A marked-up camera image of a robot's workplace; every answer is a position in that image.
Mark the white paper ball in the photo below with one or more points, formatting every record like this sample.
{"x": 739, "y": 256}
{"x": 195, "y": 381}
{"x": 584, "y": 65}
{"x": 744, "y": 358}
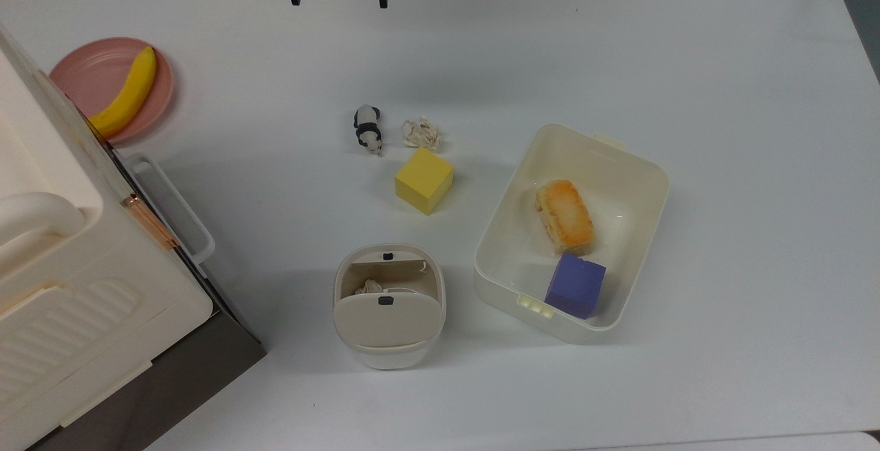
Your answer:
{"x": 421, "y": 133}

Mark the cream trash can with lid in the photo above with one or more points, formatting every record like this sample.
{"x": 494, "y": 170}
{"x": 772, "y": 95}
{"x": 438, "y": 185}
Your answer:
{"x": 388, "y": 320}

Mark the small panda figurine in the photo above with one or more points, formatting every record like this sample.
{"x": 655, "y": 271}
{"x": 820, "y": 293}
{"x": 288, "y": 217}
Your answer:
{"x": 368, "y": 131}

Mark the yellow cube block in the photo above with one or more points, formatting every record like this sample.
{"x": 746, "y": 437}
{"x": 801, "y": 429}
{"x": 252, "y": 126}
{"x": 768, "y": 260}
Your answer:
{"x": 423, "y": 179}

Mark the yellow toy banana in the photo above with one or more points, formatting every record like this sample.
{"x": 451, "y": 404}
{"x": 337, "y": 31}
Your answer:
{"x": 130, "y": 93}

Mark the pink plate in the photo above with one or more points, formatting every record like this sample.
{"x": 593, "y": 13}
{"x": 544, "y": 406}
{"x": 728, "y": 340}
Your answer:
{"x": 89, "y": 76}

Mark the copper latch strip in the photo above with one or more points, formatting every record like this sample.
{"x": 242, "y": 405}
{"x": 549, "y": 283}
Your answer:
{"x": 152, "y": 223}

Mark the crumpled paper scrap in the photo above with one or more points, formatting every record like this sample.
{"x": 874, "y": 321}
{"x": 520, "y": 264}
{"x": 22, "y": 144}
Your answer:
{"x": 369, "y": 287}

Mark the toy bread loaf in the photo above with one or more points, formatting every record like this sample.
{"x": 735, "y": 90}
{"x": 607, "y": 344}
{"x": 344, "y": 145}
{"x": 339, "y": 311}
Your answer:
{"x": 565, "y": 217}

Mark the cream plastic bin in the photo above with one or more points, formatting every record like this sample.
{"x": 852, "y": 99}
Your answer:
{"x": 619, "y": 176}

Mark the purple cube block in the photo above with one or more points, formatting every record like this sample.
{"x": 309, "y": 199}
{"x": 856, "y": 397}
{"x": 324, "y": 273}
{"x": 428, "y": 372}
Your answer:
{"x": 576, "y": 286}

